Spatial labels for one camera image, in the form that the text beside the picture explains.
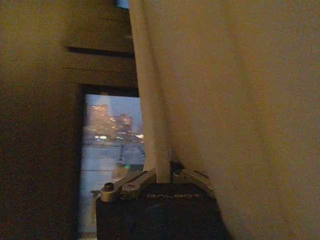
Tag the dark beige curtain panel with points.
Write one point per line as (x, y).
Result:
(35, 125)

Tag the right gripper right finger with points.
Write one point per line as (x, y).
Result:
(192, 178)

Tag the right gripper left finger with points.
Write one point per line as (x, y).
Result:
(130, 183)

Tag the dark framed window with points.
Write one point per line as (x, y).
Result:
(110, 140)

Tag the pale beige curtain panel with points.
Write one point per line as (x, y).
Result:
(225, 100)

